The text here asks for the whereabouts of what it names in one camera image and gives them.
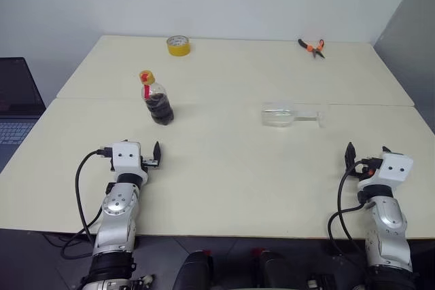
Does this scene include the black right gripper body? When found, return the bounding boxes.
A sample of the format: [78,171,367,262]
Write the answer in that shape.
[347,162,375,181]

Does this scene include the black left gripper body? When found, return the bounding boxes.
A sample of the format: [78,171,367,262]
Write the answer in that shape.
[140,156,161,171]

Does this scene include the cola bottle yellow cap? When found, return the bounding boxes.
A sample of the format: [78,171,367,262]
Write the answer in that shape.
[140,79,175,126]

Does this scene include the clear wine glass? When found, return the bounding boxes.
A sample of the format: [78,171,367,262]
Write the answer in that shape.
[260,101,327,129]

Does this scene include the yellow tape roll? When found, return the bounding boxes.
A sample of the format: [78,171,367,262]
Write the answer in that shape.
[166,35,192,57]

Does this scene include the grey partition panel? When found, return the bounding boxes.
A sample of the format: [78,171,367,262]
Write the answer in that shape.
[372,0,435,141]

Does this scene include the orange and black pliers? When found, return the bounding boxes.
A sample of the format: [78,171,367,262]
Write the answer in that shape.
[298,38,326,59]

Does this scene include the dark rounded shape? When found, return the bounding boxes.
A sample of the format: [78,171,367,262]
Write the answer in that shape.
[175,250,215,290]
[251,248,305,290]

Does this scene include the dark laptop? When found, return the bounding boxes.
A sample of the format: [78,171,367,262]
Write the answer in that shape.
[0,57,47,172]

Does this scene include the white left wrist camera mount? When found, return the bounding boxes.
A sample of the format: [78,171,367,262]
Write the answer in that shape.
[111,141,150,185]

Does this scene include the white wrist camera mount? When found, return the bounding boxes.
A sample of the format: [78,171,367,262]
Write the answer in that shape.
[111,141,150,185]
[357,152,414,192]

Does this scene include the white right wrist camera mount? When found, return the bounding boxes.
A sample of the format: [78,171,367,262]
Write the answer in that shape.
[357,152,414,192]

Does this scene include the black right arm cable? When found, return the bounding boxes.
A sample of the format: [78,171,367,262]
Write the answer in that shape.
[327,157,378,270]

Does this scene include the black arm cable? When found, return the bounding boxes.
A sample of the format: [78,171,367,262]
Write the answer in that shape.
[60,147,115,261]
[327,157,378,270]

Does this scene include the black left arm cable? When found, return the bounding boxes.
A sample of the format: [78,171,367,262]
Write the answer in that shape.
[60,147,115,261]

